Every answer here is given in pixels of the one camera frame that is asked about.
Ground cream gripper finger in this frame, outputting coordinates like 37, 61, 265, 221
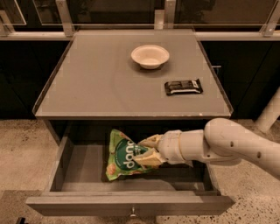
138, 134, 162, 149
133, 148, 166, 166

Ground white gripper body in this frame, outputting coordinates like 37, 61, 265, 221
157, 130, 186, 165

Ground green rice chip bag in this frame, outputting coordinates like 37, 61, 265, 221
106, 129, 158, 181

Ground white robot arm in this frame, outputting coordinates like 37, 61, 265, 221
134, 118, 280, 179

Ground metal drawer knob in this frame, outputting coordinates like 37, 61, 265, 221
129, 207, 137, 218

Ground grey open drawer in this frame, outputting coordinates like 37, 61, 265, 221
26, 122, 235, 217

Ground grey cabinet counter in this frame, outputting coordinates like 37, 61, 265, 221
33, 29, 233, 123

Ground black snack bar wrapper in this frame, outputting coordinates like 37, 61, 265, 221
164, 79, 203, 96

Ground white paper bowl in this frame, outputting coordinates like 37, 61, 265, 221
130, 45, 170, 70

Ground metal railing frame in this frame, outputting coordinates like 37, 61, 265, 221
0, 0, 280, 41

